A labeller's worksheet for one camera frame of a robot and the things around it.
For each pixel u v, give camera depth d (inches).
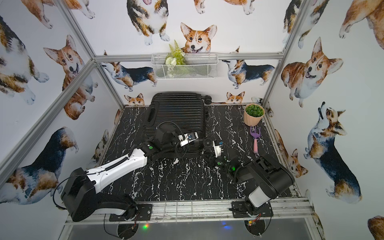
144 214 28.9
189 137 25.4
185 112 36.0
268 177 18.3
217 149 31.5
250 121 40.5
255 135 40.7
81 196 15.8
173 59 32.4
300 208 30.1
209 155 31.8
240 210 28.9
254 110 40.7
